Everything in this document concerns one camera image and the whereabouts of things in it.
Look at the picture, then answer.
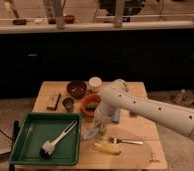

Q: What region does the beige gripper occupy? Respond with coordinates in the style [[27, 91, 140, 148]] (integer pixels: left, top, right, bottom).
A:
[[93, 110, 112, 137]]

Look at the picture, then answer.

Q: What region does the blue towel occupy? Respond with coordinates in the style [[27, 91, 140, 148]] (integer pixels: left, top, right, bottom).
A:
[[83, 130, 98, 140]]

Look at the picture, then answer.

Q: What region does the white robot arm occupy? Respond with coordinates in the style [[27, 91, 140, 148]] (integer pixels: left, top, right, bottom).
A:
[[96, 79, 194, 141]]

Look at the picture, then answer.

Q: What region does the small grey metal cup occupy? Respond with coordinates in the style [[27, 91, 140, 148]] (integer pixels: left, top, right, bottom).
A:
[[62, 97, 74, 112]]

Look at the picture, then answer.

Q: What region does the white cup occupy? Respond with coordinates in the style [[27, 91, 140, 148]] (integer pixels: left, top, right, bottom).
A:
[[88, 77, 102, 93]]

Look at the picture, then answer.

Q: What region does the green cucumber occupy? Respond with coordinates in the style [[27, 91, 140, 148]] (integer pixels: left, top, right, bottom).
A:
[[86, 103, 98, 110]]

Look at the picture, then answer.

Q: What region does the blue sponge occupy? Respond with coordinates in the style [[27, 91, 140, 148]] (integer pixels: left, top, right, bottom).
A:
[[112, 112, 120, 123]]

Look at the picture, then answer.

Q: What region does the orange plate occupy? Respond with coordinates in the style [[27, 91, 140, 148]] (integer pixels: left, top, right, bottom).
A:
[[81, 94, 101, 117]]

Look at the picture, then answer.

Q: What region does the silver fork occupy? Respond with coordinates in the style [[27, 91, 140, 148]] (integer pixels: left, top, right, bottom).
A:
[[108, 137, 143, 145]]

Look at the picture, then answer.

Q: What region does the dark brown pinecone object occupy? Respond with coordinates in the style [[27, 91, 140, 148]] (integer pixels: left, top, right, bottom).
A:
[[129, 112, 138, 118]]

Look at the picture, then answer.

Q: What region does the yellow banana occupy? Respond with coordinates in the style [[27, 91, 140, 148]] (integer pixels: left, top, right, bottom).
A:
[[93, 143, 121, 155]]

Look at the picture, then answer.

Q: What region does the dark brown bowl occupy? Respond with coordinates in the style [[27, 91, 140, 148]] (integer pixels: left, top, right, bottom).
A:
[[67, 80, 87, 99]]

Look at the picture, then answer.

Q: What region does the brown wooden block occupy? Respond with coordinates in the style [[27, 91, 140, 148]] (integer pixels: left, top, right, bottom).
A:
[[46, 94, 61, 111]]

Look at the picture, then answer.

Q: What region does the green plastic tray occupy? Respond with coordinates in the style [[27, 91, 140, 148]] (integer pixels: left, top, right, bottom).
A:
[[9, 113, 82, 166]]

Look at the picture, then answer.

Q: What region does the red bowl on ledge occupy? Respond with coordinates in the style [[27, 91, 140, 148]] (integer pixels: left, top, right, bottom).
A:
[[64, 15, 75, 24]]

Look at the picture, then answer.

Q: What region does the dark dish on ledge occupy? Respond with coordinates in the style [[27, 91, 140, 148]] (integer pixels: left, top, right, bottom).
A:
[[12, 19, 27, 25]]

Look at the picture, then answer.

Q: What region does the black cable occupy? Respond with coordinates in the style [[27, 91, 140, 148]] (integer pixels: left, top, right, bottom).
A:
[[0, 118, 15, 143]]

